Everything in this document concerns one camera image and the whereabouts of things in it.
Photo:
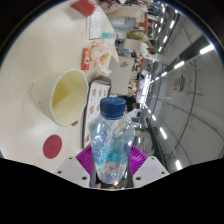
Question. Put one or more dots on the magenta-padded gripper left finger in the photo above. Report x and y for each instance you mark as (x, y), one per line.
(83, 160)

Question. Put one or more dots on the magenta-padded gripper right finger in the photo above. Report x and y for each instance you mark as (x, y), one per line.
(138, 161)

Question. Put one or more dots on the printed paper tray liner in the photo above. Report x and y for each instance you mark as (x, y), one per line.
(95, 100)

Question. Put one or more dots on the clear blue-capped water bottle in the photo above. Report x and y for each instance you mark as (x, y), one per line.
(111, 143)

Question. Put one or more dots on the ceiling air conditioner unit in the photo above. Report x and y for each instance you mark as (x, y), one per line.
(178, 82)

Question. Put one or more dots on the white printed card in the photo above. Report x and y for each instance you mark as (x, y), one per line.
(96, 25)

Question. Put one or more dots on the beige chair with round hole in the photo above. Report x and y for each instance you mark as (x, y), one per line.
(121, 76)

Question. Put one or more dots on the clear plastic food bag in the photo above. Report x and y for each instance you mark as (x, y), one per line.
(103, 58)

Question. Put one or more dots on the ceiling lights group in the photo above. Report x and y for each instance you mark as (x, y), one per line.
(206, 49)

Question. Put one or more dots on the pink bag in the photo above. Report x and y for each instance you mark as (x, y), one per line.
(110, 4)

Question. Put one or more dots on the small red packet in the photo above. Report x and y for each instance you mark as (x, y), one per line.
(86, 58)

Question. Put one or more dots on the flat round red coaster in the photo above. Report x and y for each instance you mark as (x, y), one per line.
(52, 146)

